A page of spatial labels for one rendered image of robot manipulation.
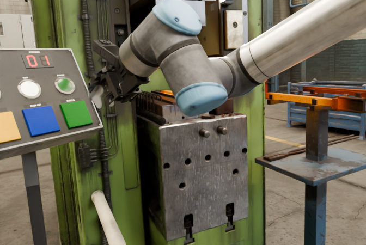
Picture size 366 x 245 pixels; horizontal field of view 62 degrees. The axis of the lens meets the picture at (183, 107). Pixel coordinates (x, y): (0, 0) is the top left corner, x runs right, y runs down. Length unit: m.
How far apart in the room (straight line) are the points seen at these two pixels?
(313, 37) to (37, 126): 0.67
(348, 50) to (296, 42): 8.92
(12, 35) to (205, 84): 5.86
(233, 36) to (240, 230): 0.85
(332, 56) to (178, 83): 9.25
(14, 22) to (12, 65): 5.39
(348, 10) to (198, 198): 0.89
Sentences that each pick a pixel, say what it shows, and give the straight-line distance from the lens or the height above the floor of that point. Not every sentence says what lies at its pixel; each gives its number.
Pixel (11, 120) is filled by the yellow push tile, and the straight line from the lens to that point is 0.85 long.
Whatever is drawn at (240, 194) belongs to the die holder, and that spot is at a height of 0.58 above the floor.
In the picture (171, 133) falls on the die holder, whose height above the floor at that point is 0.88.
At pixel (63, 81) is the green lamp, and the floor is 1.10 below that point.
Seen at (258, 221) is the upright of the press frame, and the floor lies 0.29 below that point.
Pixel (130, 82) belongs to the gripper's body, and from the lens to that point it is 0.68.
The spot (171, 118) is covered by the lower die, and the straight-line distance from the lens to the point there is 1.16.
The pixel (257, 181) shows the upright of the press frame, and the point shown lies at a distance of 1.66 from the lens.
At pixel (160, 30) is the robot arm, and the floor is 1.20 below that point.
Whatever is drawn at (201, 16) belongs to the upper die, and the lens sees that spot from 1.22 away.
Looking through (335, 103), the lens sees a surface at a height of 0.98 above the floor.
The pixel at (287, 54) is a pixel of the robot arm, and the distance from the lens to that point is 0.60.
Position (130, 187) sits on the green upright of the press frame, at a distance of 1.34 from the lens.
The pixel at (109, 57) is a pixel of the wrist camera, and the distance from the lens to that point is 0.72.
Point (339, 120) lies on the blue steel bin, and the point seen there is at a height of 0.21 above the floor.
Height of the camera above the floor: 1.15
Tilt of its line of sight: 9 degrees down
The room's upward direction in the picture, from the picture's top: 3 degrees counter-clockwise
